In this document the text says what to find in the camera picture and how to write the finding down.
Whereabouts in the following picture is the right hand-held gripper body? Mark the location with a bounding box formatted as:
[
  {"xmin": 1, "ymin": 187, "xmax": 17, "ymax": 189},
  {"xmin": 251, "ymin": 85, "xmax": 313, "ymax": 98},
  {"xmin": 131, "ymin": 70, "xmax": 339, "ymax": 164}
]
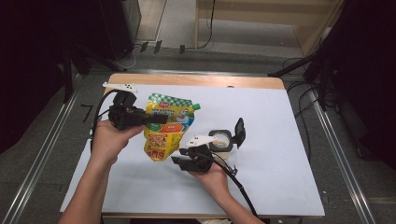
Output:
[{"xmin": 185, "ymin": 134, "xmax": 220, "ymax": 174}]

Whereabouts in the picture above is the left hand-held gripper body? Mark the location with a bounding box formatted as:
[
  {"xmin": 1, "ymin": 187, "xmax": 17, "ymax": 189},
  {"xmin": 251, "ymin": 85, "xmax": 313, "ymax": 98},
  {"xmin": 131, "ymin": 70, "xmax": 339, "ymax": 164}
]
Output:
[{"xmin": 102, "ymin": 81, "xmax": 148, "ymax": 131}]

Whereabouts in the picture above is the yellow sauce pouch green cap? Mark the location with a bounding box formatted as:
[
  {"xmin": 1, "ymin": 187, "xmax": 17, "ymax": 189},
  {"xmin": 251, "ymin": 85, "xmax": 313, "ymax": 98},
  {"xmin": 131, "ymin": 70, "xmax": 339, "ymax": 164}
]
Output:
[{"xmin": 143, "ymin": 92, "xmax": 202, "ymax": 162}]

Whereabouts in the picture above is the clear seasoning jar black lid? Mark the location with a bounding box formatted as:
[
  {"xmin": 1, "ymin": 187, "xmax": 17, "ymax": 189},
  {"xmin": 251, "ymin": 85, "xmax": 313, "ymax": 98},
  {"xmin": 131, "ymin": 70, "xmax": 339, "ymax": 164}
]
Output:
[{"xmin": 207, "ymin": 117, "xmax": 247, "ymax": 161}]

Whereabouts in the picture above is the person's right hand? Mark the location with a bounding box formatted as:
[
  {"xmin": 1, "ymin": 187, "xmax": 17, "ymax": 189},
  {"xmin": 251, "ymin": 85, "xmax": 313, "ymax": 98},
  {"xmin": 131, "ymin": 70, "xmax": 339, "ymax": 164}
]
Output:
[{"xmin": 190, "ymin": 162, "xmax": 233, "ymax": 203}]

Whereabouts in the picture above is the person's left hand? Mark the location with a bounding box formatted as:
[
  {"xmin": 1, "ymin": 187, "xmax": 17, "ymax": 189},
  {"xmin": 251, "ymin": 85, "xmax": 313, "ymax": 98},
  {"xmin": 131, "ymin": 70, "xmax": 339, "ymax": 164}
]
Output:
[{"xmin": 90, "ymin": 119, "xmax": 146, "ymax": 166}]

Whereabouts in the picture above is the white table cover sheet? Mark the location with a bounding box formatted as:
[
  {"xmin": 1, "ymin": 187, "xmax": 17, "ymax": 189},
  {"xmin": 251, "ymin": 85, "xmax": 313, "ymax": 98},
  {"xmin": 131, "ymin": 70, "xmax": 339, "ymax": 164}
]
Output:
[{"xmin": 60, "ymin": 84, "xmax": 326, "ymax": 217}]

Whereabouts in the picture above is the black cabinet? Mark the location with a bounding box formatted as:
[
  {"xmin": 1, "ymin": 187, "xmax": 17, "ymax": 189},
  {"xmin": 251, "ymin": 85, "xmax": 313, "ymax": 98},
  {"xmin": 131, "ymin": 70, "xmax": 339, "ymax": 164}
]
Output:
[{"xmin": 99, "ymin": 0, "xmax": 143, "ymax": 62}]

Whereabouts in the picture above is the dark curtain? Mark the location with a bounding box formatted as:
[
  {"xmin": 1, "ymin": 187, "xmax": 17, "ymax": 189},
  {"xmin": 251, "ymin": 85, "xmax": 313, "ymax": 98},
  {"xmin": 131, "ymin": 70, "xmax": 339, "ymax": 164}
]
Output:
[
  {"xmin": 0, "ymin": 0, "xmax": 104, "ymax": 155},
  {"xmin": 320, "ymin": 0, "xmax": 396, "ymax": 171}
]

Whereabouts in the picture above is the black stand leg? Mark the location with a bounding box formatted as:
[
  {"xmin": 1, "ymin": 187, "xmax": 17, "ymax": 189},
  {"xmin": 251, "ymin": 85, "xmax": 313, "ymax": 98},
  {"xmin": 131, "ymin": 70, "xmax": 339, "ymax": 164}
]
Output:
[{"xmin": 267, "ymin": 54, "xmax": 318, "ymax": 78}]

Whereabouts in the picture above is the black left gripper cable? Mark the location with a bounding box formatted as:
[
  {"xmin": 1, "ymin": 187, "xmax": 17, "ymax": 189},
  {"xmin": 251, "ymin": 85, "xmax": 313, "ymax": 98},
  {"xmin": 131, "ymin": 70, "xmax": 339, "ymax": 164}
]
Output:
[{"xmin": 90, "ymin": 89, "xmax": 120, "ymax": 153}]

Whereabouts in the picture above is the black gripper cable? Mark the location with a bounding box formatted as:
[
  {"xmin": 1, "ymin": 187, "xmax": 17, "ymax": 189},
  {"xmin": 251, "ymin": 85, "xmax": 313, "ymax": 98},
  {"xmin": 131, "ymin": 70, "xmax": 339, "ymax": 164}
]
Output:
[
  {"xmin": 90, "ymin": 89, "xmax": 120, "ymax": 153},
  {"xmin": 211, "ymin": 152, "xmax": 260, "ymax": 218}
]

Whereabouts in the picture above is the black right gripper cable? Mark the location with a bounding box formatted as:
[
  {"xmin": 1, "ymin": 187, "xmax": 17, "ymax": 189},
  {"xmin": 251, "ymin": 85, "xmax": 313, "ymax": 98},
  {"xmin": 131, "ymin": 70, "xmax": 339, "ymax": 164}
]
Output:
[{"xmin": 211, "ymin": 152, "xmax": 260, "ymax": 218}]

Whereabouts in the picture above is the metal rail behind table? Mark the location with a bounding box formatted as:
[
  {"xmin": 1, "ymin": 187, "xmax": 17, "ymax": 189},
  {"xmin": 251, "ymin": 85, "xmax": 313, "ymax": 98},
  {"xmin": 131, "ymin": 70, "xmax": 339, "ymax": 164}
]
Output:
[{"xmin": 127, "ymin": 68, "xmax": 269, "ymax": 77}]

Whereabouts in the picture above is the white floor cable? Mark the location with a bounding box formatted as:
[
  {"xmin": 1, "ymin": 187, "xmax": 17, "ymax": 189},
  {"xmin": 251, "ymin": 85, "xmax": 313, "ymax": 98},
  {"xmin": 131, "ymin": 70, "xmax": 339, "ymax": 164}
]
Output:
[{"xmin": 111, "ymin": 45, "xmax": 141, "ymax": 70}]

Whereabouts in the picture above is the black stand post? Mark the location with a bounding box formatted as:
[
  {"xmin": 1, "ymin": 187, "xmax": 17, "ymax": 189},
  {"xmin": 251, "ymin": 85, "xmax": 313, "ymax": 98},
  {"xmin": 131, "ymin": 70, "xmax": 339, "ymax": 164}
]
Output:
[{"xmin": 62, "ymin": 43, "xmax": 125, "ymax": 104}]

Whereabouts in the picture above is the metal floor rail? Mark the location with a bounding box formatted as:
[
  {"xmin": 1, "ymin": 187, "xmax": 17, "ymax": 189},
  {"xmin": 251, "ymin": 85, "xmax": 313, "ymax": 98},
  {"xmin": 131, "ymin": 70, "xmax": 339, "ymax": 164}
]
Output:
[
  {"xmin": 311, "ymin": 90, "xmax": 377, "ymax": 224},
  {"xmin": 0, "ymin": 90, "xmax": 80, "ymax": 224}
]

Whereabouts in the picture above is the black floor cable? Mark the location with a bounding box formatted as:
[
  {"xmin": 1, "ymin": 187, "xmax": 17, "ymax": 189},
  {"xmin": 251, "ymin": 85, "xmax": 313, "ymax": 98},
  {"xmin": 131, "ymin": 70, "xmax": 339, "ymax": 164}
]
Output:
[{"xmin": 293, "ymin": 83, "xmax": 321, "ymax": 162}]

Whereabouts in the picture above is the hanging black cable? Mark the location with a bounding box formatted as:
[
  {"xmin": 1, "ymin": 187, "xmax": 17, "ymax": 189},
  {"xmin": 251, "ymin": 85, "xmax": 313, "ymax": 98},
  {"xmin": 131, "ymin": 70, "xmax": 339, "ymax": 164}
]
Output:
[{"xmin": 197, "ymin": 0, "xmax": 217, "ymax": 50}]

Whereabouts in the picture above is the light wooden frame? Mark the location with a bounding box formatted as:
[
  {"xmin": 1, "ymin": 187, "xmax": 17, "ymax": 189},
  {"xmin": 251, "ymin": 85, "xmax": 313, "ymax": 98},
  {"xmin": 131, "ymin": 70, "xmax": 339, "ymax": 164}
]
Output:
[{"xmin": 194, "ymin": 0, "xmax": 347, "ymax": 59}]

